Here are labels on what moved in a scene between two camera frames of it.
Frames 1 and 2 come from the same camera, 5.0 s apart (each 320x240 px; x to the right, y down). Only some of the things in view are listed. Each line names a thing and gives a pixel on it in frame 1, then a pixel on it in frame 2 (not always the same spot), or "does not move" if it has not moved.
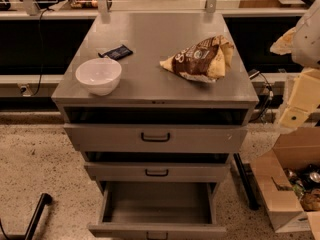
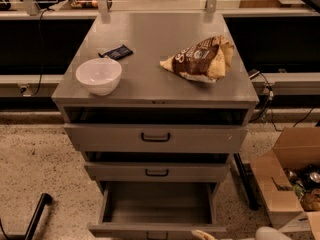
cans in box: [305, 183] does not move
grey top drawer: [152, 138] does not move
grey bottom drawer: [158, 210] does not move
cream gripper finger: [284, 44] to [202, 235]
